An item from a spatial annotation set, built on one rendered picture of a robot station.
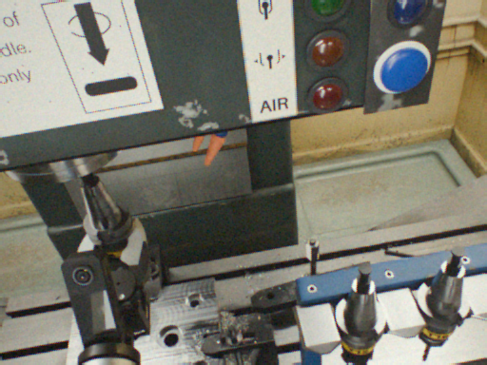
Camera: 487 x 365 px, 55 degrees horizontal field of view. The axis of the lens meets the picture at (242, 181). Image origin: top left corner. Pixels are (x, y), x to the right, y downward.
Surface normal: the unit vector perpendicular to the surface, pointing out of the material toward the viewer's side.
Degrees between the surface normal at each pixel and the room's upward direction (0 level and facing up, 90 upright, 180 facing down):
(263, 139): 90
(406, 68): 87
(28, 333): 0
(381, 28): 90
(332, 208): 0
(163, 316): 0
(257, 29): 90
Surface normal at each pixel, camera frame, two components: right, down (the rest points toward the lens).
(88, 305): 0.03, 0.24
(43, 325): -0.11, -0.73
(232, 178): 0.15, 0.67
